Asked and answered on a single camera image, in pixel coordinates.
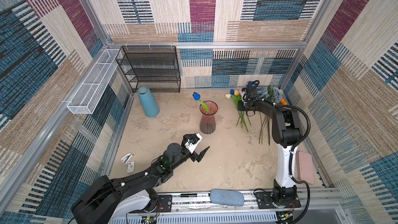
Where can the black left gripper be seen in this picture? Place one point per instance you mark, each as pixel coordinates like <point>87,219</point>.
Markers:
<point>198,157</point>

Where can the red ribbed glass vase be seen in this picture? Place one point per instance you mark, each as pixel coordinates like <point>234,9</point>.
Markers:
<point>208,122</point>

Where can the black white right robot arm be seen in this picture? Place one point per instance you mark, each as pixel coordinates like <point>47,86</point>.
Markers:
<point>290,127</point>

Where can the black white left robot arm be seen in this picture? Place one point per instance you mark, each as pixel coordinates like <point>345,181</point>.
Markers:
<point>130,186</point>

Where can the teal cylindrical vase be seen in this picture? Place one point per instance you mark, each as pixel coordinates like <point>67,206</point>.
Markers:
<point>148,102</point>

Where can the blue-grey artificial rose bunch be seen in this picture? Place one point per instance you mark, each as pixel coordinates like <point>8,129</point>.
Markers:
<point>271,94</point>

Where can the orange artificial flower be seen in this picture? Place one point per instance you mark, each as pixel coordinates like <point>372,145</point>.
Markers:
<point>283,102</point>

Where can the blue-grey oval pad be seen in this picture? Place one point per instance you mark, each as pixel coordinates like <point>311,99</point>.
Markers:
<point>227,197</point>

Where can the small white paper tags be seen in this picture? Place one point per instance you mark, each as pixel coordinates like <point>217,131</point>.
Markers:
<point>127,160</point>

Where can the pink rectangular pad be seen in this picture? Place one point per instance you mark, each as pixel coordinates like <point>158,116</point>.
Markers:
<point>305,167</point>

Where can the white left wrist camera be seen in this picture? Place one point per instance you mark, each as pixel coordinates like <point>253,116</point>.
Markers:
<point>191,141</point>

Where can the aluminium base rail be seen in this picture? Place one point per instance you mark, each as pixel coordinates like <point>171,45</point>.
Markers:
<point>196,207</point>

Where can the black wire shelf rack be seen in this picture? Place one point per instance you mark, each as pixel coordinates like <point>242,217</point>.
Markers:
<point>154,67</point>

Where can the white wire mesh basket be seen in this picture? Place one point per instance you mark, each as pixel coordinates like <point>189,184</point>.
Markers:
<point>89,93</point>

